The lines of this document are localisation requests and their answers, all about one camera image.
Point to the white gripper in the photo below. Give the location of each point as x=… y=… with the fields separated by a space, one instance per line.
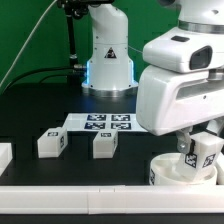
x=168 y=101

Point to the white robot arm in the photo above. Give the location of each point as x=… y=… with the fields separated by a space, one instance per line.
x=110 y=70

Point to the white right fence bar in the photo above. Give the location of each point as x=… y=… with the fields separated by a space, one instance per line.
x=220 y=172

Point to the white fence bar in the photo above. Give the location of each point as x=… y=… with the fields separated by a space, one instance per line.
x=220 y=172
x=111 y=199
x=5 y=156

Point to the white front fence bar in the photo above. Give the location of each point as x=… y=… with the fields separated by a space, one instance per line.
x=111 y=199

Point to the white left fence bar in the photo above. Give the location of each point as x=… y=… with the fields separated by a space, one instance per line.
x=5 y=156

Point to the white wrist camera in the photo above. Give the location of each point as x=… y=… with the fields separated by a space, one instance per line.
x=184 y=51

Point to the white marker base plate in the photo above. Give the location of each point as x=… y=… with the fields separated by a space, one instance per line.
x=82 y=122

